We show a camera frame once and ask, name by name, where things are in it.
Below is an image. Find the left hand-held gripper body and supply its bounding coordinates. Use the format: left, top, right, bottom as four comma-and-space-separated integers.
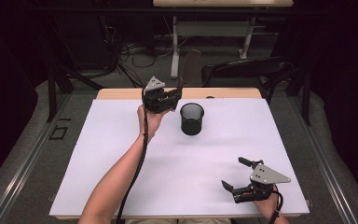
141, 76, 171, 115

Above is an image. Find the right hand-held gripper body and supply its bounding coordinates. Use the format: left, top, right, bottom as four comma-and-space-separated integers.
233, 163, 292, 204

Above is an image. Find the black mesh pen holder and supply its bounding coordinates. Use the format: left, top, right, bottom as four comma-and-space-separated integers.
179, 102, 205, 136

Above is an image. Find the person's left hand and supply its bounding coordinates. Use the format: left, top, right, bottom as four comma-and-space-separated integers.
136, 105, 171, 143

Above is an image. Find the person's right hand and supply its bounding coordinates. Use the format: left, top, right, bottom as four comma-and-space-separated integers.
253, 186, 282, 220

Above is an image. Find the white table cover sheet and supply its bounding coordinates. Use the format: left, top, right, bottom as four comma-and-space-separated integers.
48, 98, 310, 218

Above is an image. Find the wooden table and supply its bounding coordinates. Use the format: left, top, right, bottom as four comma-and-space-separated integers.
96, 87, 264, 101

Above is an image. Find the wooden desk with white legs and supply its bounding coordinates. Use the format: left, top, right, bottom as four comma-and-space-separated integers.
152, 0, 295, 79

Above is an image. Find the black chair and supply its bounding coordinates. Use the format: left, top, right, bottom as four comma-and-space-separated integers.
200, 56, 296, 105

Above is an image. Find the black metal stand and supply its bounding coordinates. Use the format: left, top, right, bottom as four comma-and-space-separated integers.
46, 63, 105, 123

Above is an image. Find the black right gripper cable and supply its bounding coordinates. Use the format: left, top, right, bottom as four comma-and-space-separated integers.
268, 186, 284, 224

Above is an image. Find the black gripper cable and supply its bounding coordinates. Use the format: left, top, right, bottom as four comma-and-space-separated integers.
268, 186, 284, 224
116, 88, 151, 224

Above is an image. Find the tangle of floor cables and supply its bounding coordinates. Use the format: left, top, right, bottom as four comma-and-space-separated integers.
103, 15, 176, 89

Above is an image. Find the metal floor rail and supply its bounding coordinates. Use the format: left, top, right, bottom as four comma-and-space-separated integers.
291, 96, 358, 224
0, 92, 73, 224

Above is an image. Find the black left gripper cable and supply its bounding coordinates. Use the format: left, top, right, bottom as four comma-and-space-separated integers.
116, 88, 151, 224

